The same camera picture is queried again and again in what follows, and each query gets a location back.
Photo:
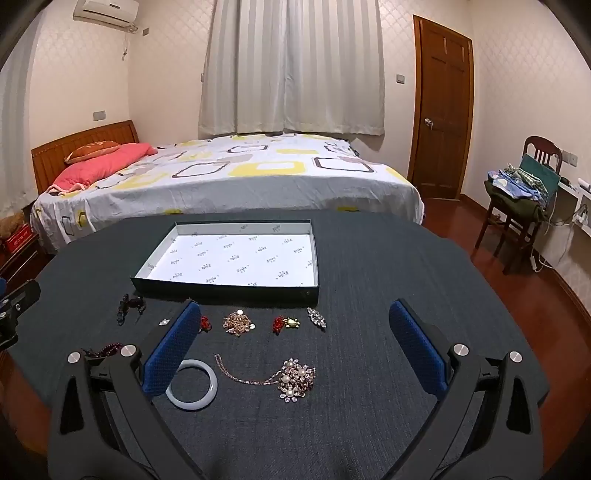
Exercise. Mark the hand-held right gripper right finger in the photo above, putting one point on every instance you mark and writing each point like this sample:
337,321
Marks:
418,350

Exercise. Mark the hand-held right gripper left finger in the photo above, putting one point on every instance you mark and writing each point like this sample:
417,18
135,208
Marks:
171,350

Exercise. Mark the small red knot ornament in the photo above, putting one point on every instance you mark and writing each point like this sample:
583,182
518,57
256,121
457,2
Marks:
205,324

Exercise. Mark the white jade bangle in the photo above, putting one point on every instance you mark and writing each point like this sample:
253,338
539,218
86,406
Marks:
194,403

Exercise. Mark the gold filigree brooch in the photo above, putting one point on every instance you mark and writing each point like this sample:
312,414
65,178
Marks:
295,378
239,323

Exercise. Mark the oval crystal brooch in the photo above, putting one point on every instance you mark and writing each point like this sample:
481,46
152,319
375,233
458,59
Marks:
316,318

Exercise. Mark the green box with white lining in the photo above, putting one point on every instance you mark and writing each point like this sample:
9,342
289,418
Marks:
240,258

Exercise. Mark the red knot with gold pendant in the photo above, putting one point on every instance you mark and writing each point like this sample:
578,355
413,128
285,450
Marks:
291,323

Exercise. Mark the dark wooden nightstand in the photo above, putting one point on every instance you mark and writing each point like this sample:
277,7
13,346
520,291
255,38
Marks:
18,265

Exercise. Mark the red box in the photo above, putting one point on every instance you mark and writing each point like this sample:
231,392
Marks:
18,239

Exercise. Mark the brown plush toy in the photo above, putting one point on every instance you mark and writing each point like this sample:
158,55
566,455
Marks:
10,225

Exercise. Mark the wooden chair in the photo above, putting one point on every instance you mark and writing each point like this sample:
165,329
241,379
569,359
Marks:
512,235

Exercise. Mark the pink pillow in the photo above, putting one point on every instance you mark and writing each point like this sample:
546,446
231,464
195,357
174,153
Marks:
101,164

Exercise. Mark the wooden headboard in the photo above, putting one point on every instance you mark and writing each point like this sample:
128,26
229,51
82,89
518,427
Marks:
69,143

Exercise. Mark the orange pillow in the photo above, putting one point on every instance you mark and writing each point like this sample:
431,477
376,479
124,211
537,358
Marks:
94,150

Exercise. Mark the olive green garment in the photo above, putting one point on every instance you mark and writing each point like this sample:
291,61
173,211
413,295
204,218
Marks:
512,205

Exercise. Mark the folded blue green cloths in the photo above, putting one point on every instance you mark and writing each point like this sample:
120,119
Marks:
510,177

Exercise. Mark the bed with patterned sheet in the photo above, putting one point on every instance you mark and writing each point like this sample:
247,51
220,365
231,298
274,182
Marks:
277,180

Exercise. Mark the green folder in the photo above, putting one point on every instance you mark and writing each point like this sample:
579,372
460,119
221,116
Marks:
540,173

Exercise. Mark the white desk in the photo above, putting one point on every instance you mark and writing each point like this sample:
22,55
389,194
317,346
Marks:
575,194

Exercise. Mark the brown wooden door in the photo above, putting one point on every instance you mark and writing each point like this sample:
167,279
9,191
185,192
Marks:
443,106

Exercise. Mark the white air conditioner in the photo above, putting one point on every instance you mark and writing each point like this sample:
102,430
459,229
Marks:
106,9

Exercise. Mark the white curtain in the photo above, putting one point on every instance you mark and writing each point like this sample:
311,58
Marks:
295,64

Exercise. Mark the wall socket above headboard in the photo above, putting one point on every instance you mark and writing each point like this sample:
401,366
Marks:
99,115

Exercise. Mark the wall socket above desk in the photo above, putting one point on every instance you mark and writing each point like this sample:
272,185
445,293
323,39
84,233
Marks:
572,159

